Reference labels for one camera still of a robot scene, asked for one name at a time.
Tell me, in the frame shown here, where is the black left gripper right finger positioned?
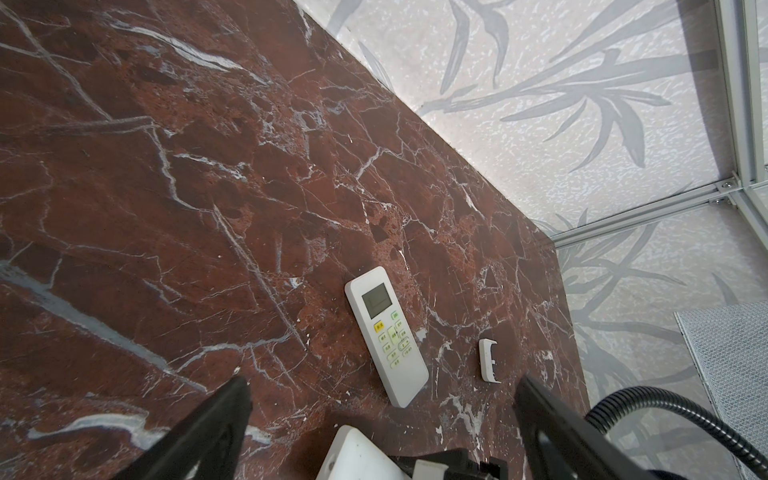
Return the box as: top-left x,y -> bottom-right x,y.
514,374 -> 654,479

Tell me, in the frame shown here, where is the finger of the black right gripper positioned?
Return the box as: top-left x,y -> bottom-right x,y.
389,448 -> 507,480

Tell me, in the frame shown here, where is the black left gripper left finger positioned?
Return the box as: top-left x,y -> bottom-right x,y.
115,376 -> 252,479

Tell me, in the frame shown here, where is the white remote control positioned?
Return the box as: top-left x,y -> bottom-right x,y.
316,425 -> 410,480

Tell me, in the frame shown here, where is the aluminium frame post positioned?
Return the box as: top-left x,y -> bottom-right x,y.
552,1 -> 767,248

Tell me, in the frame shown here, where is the white air conditioner remote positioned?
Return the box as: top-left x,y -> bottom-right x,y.
345,266 -> 429,408

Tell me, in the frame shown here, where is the white battery cover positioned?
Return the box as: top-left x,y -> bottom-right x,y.
478,338 -> 500,384

